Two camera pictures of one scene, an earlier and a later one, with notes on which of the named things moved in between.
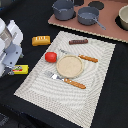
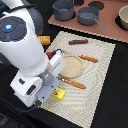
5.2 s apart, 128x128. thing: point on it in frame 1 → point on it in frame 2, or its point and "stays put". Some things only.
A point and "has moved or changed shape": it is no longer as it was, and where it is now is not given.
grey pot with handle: x=88 y=15 stays put
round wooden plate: x=69 y=66 stays put
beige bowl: x=123 y=14 stays put
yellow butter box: x=20 y=69 has moved or changed shape
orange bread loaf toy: x=41 y=40 stays put
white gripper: x=11 y=50 → x=30 y=89
